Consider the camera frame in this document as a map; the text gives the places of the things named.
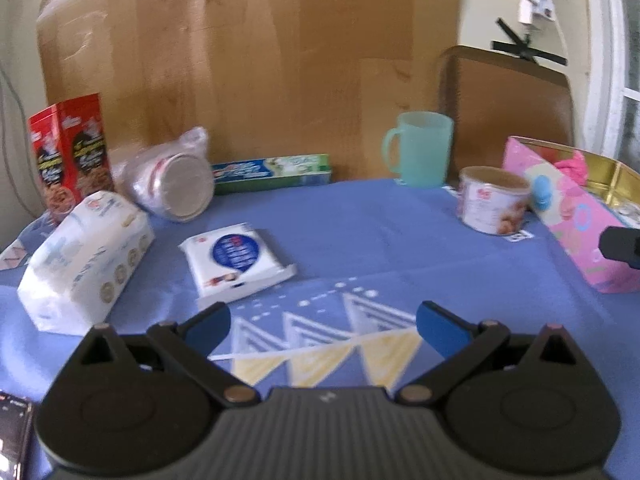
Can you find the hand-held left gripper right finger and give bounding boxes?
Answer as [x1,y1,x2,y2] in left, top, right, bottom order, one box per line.
[395,300,581,407]

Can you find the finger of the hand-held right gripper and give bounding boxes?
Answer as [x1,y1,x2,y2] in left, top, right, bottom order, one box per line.
[598,226,640,271]

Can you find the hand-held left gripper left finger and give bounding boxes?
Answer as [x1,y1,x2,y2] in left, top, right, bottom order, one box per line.
[75,301,263,408]

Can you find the pink box with gold inside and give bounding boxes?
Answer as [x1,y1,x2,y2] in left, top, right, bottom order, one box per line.
[501,136,640,294]

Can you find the pink fluffy towel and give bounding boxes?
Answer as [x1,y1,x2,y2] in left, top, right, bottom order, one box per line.
[550,152,590,186]

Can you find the small white wet wipes pack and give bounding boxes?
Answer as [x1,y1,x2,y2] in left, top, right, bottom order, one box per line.
[178,222,298,311]

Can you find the blue printed tablecloth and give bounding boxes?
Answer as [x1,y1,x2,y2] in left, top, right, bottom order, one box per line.
[0,175,640,480]

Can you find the round tin can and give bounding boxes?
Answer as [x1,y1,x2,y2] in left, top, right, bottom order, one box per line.
[456,166,532,236]

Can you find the large white tissue pack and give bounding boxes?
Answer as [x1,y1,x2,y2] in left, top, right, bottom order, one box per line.
[16,191,156,337]

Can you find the paper cups in plastic bag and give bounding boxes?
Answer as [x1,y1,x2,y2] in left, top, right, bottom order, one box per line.
[111,126,217,223]

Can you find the green blue toothpaste box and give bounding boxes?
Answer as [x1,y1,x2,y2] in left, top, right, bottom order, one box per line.
[210,154,332,195]

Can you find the teal plastic cup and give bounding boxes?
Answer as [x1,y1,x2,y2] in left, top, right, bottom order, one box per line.
[381,111,455,188]

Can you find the wooden chair back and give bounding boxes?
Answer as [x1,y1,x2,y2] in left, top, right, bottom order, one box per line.
[437,45,575,181]

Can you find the black tape cross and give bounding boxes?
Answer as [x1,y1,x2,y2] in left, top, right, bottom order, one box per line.
[492,17,568,67]

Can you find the red cereal box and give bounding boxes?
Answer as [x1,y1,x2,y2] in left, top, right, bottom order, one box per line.
[27,92,116,226]

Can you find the black smartphone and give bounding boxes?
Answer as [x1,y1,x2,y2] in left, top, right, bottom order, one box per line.
[0,390,35,480]

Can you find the wooden board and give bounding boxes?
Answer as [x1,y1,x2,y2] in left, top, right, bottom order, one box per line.
[36,0,463,186]

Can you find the white window frame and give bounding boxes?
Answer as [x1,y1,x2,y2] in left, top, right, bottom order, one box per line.
[582,0,640,156]

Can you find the thin grey cable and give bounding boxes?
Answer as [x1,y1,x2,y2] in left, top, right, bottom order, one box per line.
[0,67,36,211]

